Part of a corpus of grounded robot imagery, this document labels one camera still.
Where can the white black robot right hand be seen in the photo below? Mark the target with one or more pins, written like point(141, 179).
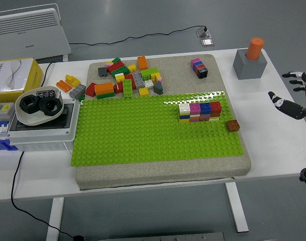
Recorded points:
point(293, 109)

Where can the brown square toy brick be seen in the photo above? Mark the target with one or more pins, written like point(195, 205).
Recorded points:
point(233, 125)
point(215, 115)

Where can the red square toy brick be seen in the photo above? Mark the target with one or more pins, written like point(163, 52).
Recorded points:
point(117, 88)
point(201, 67)
point(215, 107)

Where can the white flat toy brick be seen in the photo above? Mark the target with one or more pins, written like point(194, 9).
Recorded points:
point(195, 116)
point(214, 119)

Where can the blue square toy brick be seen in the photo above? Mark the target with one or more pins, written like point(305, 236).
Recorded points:
point(199, 64)
point(205, 108)

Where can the pink flat toy brick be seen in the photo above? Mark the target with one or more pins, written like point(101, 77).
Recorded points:
point(205, 116)

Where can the brown flat toy brick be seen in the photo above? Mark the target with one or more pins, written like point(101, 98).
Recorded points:
point(205, 119)

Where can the black square toy brick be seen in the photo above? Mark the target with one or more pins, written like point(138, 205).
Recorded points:
point(203, 72)

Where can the magenta square toy brick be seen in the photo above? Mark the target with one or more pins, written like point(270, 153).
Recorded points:
point(195, 108)
point(195, 62)

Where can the white square toy brick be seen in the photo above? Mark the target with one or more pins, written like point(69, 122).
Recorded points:
point(149, 83)
point(184, 108)

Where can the blue flat toy brick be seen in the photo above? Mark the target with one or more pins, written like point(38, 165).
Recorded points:
point(184, 116)

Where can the yellow flat toy brick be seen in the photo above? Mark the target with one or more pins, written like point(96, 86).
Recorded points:
point(184, 120)

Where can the yellow square toy brick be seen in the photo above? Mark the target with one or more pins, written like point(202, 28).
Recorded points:
point(143, 92)
point(156, 76)
point(132, 68)

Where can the lime green toy brick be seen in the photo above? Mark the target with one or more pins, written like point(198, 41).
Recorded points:
point(148, 73)

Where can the green studded baseplate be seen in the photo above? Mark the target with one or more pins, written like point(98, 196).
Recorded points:
point(142, 130)

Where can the grey long toy brick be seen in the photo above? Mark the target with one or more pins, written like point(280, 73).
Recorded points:
point(138, 79)
point(77, 91)

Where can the orange long toy brick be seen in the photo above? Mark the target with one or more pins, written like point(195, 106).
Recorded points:
point(103, 88)
point(63, 85)
point(142, 62)

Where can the red long toy brick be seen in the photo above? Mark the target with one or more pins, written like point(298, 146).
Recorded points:
point(116, 66)
point(129, 78)

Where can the green long toy brick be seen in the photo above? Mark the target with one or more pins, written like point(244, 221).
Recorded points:
point(120, 71)
point(127, 88)

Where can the yellow white toy brick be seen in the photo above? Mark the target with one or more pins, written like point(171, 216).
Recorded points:
point(119, 77)

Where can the small green toy brick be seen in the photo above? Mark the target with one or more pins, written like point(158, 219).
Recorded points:
point(116, 60)
point(81, 97)

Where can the green flat toy brick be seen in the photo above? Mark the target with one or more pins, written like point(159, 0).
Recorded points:
point(106, 95)

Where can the small yellow toy brick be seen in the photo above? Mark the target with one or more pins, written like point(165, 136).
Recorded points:
point(109, 63)

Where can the dark grey toy brick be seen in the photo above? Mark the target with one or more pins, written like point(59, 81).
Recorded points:
point(102, 71)

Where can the red slope toy brick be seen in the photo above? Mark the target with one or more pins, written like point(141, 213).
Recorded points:
point(91, 90)

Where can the yellow long toy brick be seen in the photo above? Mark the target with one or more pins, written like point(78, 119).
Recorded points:
point(72, 80)

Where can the grey block holder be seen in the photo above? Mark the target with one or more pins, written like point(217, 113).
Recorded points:
point(248, 67)

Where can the orange cylinder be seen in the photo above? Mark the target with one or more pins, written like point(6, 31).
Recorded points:
point(254, 48)

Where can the closed metal floor socket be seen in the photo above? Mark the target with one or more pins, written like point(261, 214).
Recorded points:
point(207, 42)

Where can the white table leg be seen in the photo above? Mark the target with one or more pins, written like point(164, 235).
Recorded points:
point(54, 218)
point(237, 208)

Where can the open metal floor socket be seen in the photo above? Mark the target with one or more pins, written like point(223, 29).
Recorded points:
point(203, 32)

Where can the dark grey slope brick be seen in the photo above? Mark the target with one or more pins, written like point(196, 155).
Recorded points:
point(158, 88)

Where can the grey-brown foam mat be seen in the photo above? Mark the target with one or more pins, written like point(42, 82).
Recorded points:
point(167, 173)

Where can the large black hex nut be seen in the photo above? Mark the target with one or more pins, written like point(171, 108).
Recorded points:
point(50, 106)
point(29, 104)

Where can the small black terminal block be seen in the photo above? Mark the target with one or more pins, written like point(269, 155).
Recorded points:
point(45, 93)

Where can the black floor plug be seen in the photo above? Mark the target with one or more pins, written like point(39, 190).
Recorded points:
point(78, 237)

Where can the white plastic bowl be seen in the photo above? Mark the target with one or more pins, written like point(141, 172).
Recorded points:
point(32, 119)

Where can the white panel heater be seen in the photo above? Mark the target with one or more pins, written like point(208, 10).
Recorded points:
point(27, 35)

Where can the yellow white tissue box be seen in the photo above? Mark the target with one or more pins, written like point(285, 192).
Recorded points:
point(14, 75)

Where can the grey push-button box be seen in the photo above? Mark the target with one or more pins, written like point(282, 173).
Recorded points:
point(3, 110)

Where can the grey electrical enclosure box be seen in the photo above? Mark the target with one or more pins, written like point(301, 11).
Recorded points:
point(42, 136)

